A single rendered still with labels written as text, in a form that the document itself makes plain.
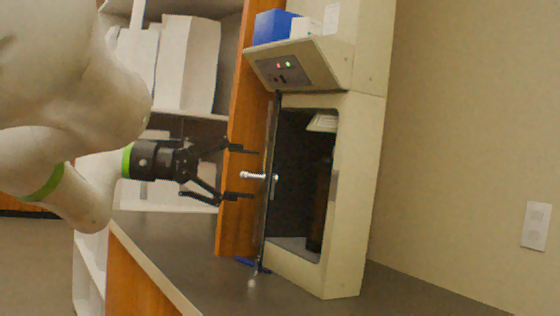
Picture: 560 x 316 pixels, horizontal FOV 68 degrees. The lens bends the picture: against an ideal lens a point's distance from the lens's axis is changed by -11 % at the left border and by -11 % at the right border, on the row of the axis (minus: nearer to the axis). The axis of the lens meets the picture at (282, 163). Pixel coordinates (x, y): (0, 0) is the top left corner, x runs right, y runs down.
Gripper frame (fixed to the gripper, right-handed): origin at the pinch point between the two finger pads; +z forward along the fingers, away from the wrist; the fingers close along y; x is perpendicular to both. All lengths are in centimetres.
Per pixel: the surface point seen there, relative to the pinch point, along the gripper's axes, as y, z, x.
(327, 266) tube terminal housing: -17.9, 20.2, -6.5
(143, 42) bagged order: 46, -56, 111
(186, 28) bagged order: 54, -36, 107
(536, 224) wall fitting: -3, 70, -10
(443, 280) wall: -25, 58, 14
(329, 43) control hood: 30.0, 13.8, -9.7
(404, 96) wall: 27, 46, 36
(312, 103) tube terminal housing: 18.1, 13.7, 5.6
